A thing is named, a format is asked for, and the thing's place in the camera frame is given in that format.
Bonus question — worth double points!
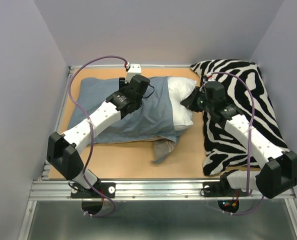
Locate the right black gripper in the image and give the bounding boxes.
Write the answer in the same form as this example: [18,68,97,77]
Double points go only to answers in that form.
[181,85,214,113]

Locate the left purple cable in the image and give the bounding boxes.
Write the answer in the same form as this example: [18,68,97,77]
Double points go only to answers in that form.
[67,56,117,218]

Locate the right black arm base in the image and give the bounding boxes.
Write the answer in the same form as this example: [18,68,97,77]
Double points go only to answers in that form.
[199,181,248,215]

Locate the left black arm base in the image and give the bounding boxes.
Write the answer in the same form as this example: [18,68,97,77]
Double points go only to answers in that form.
[68,181,116,218]

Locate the white pillow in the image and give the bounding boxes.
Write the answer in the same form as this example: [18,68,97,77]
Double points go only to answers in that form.
[167,76,197,131]

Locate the aluminium front rail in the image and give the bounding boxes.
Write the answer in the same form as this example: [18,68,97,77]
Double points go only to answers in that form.
[28,178,297,201]

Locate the grey-blue pillowcase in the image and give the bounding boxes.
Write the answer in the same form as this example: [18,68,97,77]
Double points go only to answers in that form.
[77,76,179,164]

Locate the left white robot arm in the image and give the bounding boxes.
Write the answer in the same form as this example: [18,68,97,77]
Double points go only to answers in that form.
[46,74,151,197]

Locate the zebra print pillow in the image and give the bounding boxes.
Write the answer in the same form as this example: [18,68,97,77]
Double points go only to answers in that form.
[190,59,289,176]

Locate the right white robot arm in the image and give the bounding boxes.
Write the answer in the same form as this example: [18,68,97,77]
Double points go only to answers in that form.
[181,81,297,199]

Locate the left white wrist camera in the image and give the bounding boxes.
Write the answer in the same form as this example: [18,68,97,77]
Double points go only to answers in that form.
[125,63,142,82]

